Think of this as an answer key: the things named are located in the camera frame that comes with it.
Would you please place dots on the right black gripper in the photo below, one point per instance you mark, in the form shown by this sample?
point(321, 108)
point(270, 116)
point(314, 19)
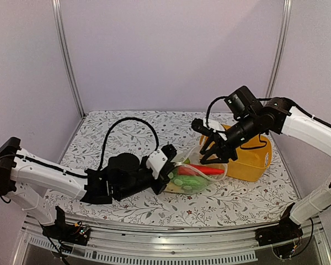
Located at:
point(226, 152)

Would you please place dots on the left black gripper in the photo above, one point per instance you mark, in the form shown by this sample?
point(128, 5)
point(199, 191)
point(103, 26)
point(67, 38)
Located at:
point(164, 179)

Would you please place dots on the yellow lemon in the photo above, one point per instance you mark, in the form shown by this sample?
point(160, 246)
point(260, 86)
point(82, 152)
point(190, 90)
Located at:
point(171, 187)

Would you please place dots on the green cucumber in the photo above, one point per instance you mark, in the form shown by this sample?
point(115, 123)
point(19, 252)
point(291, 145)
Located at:
point(189, 184)

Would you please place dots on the red carrot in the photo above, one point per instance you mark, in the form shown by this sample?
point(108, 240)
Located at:
point(196, 170)

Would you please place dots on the clear zip top bag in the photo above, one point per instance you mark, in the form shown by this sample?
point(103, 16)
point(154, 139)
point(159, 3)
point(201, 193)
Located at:
point(195, 156)

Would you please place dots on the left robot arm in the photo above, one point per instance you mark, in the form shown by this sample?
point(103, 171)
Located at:
point(124, 176)

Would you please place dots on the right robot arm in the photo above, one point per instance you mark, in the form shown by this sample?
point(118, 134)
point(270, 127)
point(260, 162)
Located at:
point(256, 116)

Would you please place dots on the yellow plastic basket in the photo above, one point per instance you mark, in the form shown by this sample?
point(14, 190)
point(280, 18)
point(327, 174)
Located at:
point(254, 158)

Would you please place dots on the floral tablecloth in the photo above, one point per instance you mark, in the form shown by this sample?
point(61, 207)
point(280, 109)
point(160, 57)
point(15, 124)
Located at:
point(230, 202)

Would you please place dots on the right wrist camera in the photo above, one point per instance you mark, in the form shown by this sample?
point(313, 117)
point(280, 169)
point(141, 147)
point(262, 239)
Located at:
point(208, 128)

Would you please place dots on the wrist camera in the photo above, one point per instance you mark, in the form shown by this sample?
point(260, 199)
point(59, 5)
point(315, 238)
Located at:
point(158, 159)
point(208, 128)

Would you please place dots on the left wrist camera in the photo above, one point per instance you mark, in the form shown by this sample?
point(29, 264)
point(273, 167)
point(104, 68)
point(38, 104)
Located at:
point(158, 159)

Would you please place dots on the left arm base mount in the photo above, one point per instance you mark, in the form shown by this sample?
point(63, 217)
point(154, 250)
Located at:
point(78, 235)

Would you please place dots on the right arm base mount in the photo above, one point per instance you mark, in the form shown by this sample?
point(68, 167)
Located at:
point(281, 232)

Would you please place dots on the aluminium front rail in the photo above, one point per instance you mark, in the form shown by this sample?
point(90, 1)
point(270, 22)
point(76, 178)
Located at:
point(113, 242)

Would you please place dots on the right aluminium post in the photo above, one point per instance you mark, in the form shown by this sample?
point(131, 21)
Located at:
point(280, 46)

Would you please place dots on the aluminium post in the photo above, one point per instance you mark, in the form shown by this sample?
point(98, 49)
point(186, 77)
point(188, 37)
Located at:
point(58, 17)
point(280, 46)

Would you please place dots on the left aluminium post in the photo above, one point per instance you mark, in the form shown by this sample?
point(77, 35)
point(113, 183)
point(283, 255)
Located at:
point(58, 17)

